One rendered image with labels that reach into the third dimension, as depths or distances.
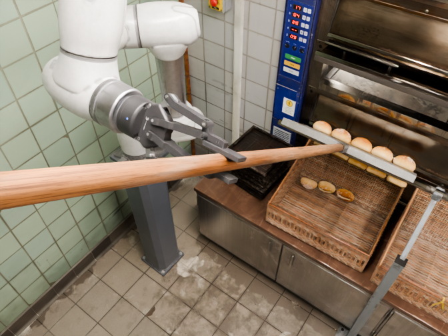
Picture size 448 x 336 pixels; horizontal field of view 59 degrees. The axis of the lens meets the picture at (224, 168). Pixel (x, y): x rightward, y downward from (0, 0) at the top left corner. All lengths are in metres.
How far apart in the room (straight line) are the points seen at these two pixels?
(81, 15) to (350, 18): 1.37
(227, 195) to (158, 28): 1.24
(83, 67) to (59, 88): 0.07
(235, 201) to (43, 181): 1.93
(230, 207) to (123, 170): 1.82
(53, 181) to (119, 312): 2.29
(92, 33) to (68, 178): 0.40
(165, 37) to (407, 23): 1.01
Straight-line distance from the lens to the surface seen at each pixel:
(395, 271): 1.80
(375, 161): 1.58
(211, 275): 2.65
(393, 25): 1.86
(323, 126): 2.02
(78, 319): 2.68
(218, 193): 2.28
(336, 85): 2.09
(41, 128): 2.02
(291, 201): 2.26
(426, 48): 1.84
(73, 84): 0.77
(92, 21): 0.73
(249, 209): 2.22
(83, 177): 0.39
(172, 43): 1.31
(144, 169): 0.45
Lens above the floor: 2.36
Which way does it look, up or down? 48 degrees down
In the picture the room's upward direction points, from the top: straight up
